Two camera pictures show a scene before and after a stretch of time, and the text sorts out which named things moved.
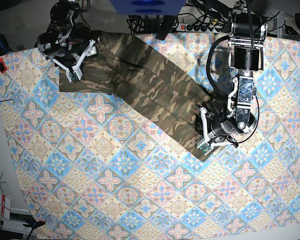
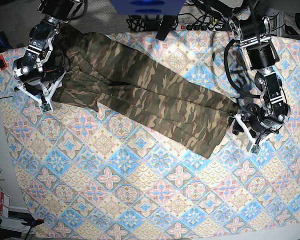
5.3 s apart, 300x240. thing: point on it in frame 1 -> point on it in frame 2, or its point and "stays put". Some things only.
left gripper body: x=221 y=126 -> x=255 y=124
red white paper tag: x=6 y=202 stays put
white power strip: x=196 y=27 stays put
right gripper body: x=76 y=50 -> x=34 y=85
